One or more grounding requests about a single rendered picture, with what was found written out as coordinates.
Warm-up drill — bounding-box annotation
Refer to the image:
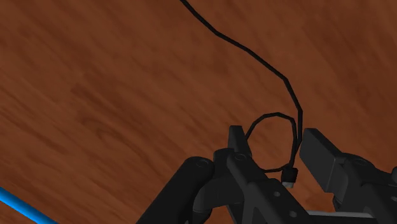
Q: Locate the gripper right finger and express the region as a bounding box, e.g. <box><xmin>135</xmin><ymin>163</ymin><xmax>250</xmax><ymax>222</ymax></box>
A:
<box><xmin>299</xmin><ymin>127</ymin><xmax>397</xmax><ymax>224</ymax></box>

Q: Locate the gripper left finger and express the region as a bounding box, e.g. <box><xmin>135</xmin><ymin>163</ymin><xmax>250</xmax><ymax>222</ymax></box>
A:
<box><xmin>136</xmin><ymin>125</ymin><xmax>306</xmax><ymax>224</ymax></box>

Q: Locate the blue rod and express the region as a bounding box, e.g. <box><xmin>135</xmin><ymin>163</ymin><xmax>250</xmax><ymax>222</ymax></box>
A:
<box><xmin>0</xmin><ymin>186</ymin><xmax>59</xmax><ymax>224</ymax></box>

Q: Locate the black cable with plug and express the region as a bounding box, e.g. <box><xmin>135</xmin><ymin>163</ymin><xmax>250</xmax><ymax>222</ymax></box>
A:
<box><xmin>179</xmin><ymin>0</ymin><xmax>303</xmax><ymax>189</ymax></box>

